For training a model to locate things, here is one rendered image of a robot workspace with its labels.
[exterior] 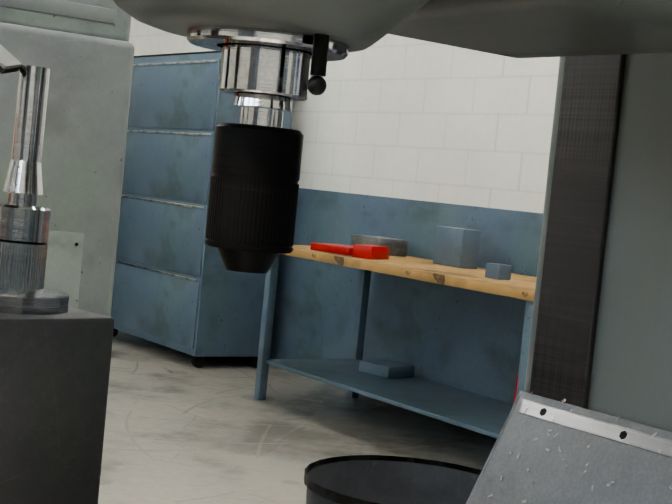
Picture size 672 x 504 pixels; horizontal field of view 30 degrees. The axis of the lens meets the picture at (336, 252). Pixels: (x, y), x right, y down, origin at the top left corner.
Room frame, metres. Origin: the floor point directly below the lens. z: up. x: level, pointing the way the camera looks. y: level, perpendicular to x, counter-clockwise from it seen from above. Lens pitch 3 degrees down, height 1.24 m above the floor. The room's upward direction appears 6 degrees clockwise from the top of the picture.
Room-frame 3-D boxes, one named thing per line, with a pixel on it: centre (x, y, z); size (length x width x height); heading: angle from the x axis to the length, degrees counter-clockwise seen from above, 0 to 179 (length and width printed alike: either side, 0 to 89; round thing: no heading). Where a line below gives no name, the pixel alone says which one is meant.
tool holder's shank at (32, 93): (1.01, 0.26, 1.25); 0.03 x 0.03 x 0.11
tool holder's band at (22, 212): (1.01, 0.26, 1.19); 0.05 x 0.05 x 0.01
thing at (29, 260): (1.01, 0.26, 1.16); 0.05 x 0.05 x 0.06
